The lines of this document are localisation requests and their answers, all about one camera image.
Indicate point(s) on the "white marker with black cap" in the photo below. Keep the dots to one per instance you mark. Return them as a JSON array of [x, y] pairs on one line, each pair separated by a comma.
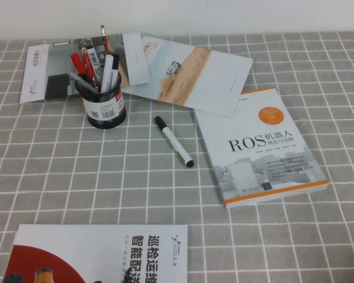
[[107, 73], [172, 140]]

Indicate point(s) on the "black mesh pen holder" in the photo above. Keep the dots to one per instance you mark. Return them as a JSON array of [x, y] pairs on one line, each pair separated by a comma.
[[118, 103]]

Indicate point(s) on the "grey pen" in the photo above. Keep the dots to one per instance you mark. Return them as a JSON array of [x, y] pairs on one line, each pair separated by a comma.
[[79, 79]]

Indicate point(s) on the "red pen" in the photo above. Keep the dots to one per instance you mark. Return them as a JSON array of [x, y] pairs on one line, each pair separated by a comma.
[[87, 63], [76, 62]]

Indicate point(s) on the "brochure with desert vehicle photo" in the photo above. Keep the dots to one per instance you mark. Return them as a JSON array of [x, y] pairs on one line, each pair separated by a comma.
[[218, 82]]

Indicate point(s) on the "white orange ROS book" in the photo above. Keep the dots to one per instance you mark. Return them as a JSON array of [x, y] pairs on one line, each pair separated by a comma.
[[253, 153]]

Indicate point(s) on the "marker with barcode print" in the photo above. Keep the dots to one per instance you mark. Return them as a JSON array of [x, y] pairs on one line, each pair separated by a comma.
[[93, 60]]

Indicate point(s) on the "white red AgileX brochure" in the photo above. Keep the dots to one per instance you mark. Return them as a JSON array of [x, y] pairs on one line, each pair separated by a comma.
[[106, 253]]

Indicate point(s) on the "brochure with office photo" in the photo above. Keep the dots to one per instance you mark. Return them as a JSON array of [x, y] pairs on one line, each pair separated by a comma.
[[35, 76]]

